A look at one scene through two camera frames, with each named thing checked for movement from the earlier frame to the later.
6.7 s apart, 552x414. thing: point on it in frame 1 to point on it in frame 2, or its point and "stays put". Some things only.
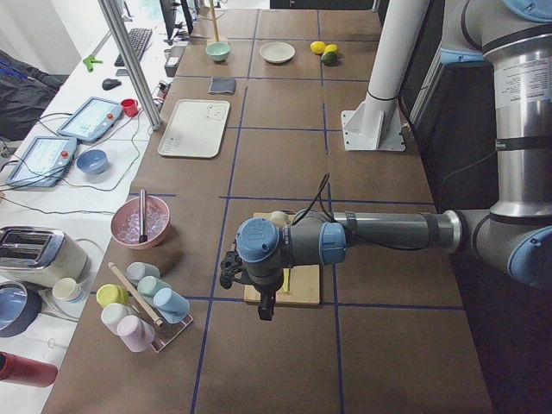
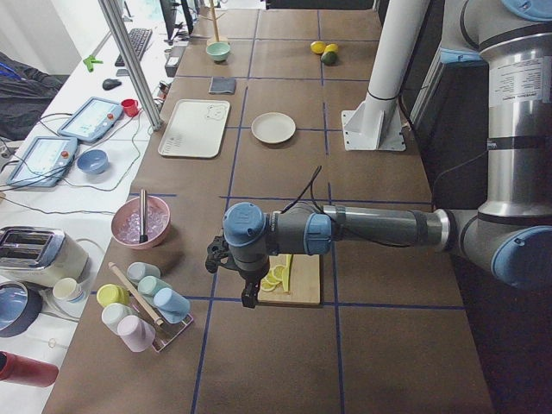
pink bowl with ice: [125, 222] stays put
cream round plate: [277, 52] to [273, 128]
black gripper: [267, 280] to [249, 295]
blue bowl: [92, 161] stays put
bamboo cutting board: [304, 283] stays put
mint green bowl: [218, 51] stays put
